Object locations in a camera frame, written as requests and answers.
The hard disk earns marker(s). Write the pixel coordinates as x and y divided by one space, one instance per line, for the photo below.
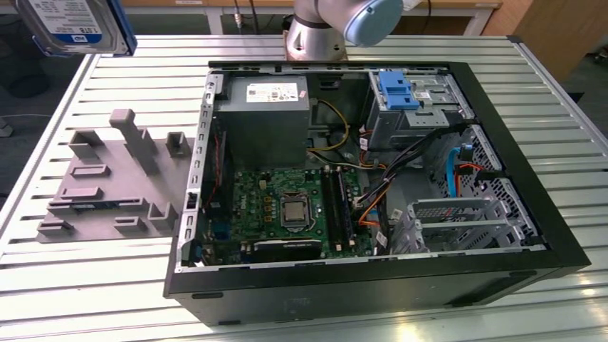
70 21

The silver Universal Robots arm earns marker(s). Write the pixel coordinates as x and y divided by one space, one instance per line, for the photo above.
313 39

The metal disk bay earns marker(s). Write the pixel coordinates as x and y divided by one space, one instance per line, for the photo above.
456 204

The black CPU socket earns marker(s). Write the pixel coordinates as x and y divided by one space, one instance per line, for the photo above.
296 195

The silver CPU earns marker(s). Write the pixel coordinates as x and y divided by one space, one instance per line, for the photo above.
294 212

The green motherboard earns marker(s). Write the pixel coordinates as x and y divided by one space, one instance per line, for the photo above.
252 185

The RAM stick in slot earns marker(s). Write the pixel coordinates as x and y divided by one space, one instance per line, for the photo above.
342 206

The grey power supply unit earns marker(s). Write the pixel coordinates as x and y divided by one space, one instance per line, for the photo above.
261 124

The grey optical drive cage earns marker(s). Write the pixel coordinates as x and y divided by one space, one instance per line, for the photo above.
389 124

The black graphics card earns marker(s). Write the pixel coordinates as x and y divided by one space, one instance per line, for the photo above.
284 249

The blue plastic drive latch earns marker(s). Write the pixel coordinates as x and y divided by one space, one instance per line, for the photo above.
396 92

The black PC case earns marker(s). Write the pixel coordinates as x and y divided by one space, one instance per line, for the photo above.
332 295

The grey parts rack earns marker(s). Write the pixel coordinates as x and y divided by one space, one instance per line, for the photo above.
118 178

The RAM stick on rack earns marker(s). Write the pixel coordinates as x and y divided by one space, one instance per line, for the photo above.
101 205

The black chair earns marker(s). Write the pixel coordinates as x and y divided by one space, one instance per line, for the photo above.
28 82

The brown wooden cabinet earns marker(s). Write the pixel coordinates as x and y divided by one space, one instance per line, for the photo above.
560 35

